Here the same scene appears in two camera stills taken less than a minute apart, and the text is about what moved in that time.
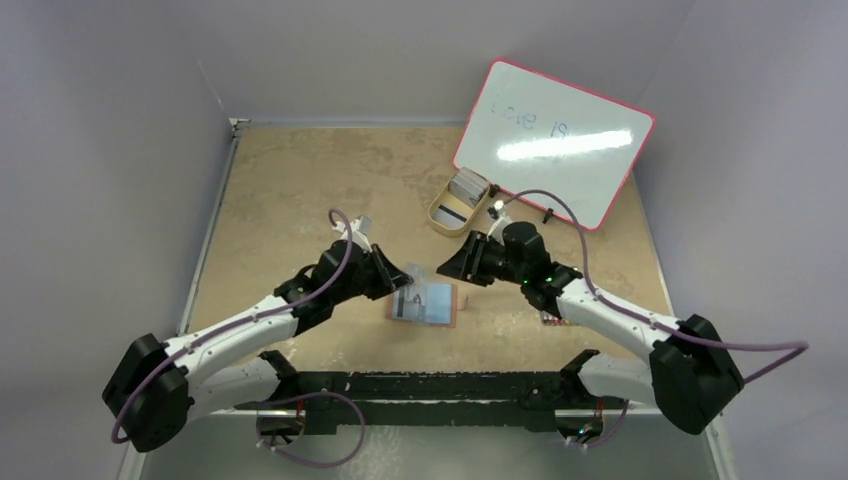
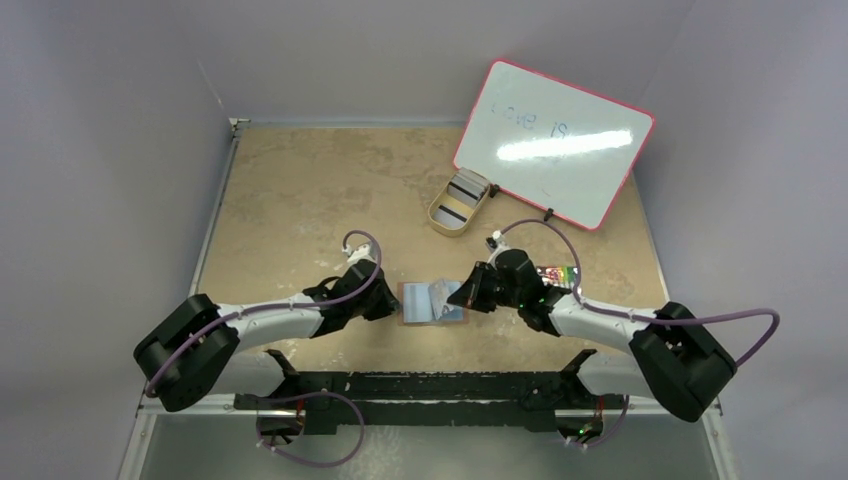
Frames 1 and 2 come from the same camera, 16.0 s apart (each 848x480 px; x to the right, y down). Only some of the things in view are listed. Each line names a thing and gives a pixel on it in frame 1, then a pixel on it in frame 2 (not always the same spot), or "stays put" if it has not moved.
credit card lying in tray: x=449 y=216 stays put
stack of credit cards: x=468 y=186 stays put
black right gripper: x=475 y=257 -> x=482 y=287
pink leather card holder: x=429 y=304 stays put
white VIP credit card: x=417 y=292 -> x=440 y=291
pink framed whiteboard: x=527 y=130 stays put
